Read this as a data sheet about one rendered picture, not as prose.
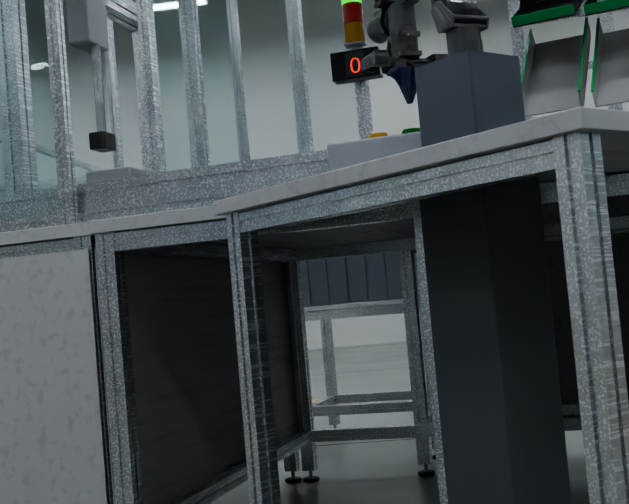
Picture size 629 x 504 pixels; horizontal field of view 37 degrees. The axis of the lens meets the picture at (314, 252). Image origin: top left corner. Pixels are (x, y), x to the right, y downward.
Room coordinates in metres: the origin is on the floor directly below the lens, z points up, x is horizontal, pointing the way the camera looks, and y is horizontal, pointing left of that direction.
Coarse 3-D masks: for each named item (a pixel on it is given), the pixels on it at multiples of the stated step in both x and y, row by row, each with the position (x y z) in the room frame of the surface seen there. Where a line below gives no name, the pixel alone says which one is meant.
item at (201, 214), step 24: (144, 216) 2.04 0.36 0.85; (168, 216) 2.02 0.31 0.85; (192, 216) 2.01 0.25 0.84; (216, 216) 1.99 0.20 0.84; (552, 216) 2.83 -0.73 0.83; (264, 240) 2.77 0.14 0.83; (288, 240) 2.86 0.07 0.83; (312, 240) 2.96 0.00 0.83; (336, 240) 3.06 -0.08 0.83; (360, 240) 3.18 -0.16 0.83; (384, 240) 3.30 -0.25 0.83
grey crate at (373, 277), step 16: (352, 256) 4.08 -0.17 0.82; (368, 256) 4.06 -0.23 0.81; (384, 256) 4.04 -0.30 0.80; (304, 272) 4.14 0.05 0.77; (320, 272) 4.12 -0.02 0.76; (336, 272) 4.10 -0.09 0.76; (352, 272) 4.08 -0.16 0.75; (368, 272) 4.06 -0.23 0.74; (384, 272) 4.03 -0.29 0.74; (304, 288) 4.14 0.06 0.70; (320, 288) 4.12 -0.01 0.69; (336, 288) 4.10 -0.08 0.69; (352, 288) 4.08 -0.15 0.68; (368, 288) 4.06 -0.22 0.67; (384, 288) 4.04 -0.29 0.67; (400, 288) 4.02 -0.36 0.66; (304, 304) 4.14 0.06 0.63; (320, 304) 4.12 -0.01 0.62
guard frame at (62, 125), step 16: (48, 0) 2.14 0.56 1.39; (48, 16) 2.14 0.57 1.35; (48, 32) 2.14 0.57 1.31; (64, 32) 2.16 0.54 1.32; (48, 48) 2.14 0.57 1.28; (64, 48) 2.16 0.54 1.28; (112, 48) 3.46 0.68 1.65; (64, 64) 2.15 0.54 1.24; (112, 64) 3.45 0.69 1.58; (64, 80) 2.15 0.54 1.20; (112, 80) 3.45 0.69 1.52; (64, 96) 2.14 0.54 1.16; (112, 96) 3.45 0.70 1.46; (64, 112) 2.14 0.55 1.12; (64, 128) 2.14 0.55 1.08; (64, 144) 2.14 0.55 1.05; (64, 160) 2.14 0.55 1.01; (64, 176) 2.14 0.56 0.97; (64, 192) 2.15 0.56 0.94; (64, 208) 2.14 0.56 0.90; (0, 224) 2.19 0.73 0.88; (16, 224) 2.18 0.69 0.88; (32, 224) 2.17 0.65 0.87; (48, 224) 2.15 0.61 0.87; (64, 224) 2.14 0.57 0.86
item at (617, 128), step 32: (512, 128) 1.29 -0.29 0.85; (544, 128) 1.25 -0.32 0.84; (576, 128) 1.21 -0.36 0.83; (608, 128) 1.24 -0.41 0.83; (384, 160) 1.50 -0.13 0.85; (416, 160) 1.44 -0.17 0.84; (448, 160) 1.40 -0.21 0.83; (608, 160) 1.57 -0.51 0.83; (256, 192) 1.79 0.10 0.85; (288, 192) 1.71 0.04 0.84; (320, 192) 1.67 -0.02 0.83
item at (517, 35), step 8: (512, 0) 2.09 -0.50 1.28; (512, 8) 2.09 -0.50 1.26; (512, 32) 2.09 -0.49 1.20; (520, 32) 2.25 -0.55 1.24; (512, 40) 2.09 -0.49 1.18; (520, 40) 2.09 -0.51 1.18; (512, 48) 2.09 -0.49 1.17; (520, 48) 2.09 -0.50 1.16; (520, 56) 2.09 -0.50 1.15; (520, 64) 2.09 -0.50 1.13; (520, 72) 2.09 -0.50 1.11
